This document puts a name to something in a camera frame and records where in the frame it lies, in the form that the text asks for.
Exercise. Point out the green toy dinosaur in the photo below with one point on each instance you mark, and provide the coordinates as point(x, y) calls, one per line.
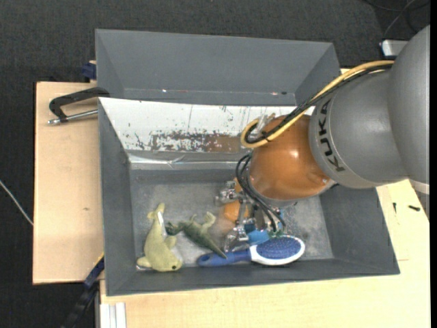
point(198, 232)

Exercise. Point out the blue and white hairbrush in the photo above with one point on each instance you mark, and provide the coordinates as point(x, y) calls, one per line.
point(278, 251)

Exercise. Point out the grey metal bin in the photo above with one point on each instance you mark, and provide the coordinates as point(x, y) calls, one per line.
point(211, 63)

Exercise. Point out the orange ball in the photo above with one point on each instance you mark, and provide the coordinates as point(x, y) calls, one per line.
point(230, 212)

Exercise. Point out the light blue plastic piece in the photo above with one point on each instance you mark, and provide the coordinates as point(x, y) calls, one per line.
point(258, 236)

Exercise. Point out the pale green plush whale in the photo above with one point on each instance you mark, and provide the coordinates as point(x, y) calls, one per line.
point(157, 248)

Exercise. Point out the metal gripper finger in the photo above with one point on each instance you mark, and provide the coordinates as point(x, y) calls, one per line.
point(241, 231)
point(226, 193)

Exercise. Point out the pale wood flat board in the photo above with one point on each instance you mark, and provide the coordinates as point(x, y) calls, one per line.
point(65, 183)

